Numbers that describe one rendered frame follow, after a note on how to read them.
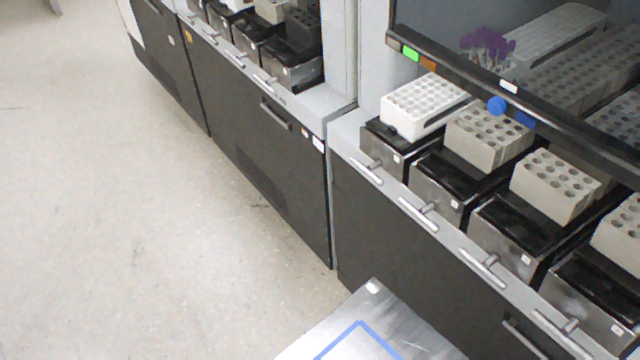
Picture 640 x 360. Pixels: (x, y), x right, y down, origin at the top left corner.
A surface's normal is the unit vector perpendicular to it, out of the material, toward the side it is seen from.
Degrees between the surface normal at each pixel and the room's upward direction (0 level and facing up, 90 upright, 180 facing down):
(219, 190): 0
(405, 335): 0
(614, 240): 90
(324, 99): 0
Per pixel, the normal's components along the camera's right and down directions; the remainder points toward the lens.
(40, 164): -0.05, -0.70
